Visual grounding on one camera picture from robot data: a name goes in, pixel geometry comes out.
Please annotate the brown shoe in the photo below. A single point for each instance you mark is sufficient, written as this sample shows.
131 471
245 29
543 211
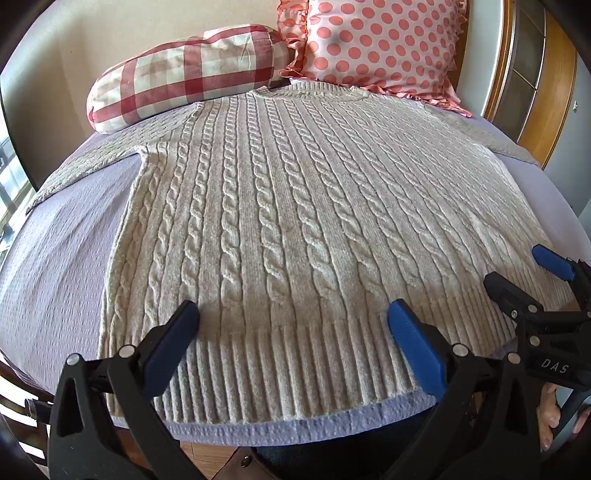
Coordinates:
240 466

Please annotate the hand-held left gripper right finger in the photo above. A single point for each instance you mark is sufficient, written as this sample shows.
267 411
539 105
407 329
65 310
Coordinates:
411 337

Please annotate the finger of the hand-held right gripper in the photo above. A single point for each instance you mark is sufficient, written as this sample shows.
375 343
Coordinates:
551 261
508 290

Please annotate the pink polka dot pillow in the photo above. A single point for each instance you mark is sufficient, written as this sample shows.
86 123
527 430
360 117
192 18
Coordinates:
378 46

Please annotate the person's right hand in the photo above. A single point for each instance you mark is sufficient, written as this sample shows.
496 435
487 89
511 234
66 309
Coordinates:
550 415

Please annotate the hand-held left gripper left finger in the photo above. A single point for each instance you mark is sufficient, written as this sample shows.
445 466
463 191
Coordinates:
178 330

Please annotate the red plaid bolster pillow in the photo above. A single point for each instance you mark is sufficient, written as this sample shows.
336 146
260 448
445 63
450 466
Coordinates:
184 78

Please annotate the person's dark pants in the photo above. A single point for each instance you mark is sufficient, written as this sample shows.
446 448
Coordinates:
341 447

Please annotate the wooden door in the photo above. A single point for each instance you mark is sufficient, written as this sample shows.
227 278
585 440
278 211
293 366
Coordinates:
531 78

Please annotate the lavender bed sheet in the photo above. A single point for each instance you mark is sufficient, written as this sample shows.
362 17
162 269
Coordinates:
60 277

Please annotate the window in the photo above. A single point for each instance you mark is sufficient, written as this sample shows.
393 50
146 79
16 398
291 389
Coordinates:
11 184

